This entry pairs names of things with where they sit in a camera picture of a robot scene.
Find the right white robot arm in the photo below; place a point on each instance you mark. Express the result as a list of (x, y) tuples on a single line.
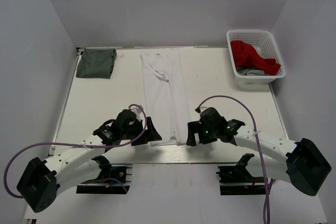
[(298, 163)]

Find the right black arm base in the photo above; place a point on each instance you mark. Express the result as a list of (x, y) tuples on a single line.
[(236, 180)]

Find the red t shirt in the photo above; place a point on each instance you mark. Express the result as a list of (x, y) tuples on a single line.
[(277, 66)]

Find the folded dark green t shirt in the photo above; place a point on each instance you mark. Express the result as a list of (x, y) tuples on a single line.
[(96, 64)]

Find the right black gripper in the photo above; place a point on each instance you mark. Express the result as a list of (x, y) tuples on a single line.
[(196, 127)]

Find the white plastic basket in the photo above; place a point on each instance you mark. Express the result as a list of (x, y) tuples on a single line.
[(264, 43)]

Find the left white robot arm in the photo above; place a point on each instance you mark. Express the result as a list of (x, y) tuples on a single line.
[(43, 180)]

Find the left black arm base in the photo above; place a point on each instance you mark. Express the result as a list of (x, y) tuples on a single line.
[(111, 180)]

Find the white t shirt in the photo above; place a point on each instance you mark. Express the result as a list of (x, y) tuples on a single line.
[(166, 99)]

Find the grey t shirt in basket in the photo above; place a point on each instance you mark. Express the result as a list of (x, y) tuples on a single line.
[(249, 63)]

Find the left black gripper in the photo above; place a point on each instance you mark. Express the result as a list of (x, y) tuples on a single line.
[(149, 135)]

